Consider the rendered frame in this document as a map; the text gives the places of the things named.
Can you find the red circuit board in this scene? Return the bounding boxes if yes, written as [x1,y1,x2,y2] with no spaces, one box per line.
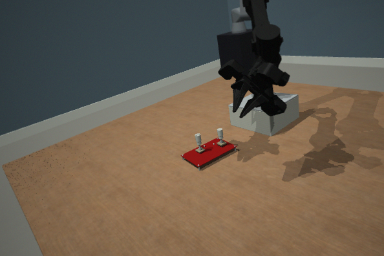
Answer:
[181,128,236,171]

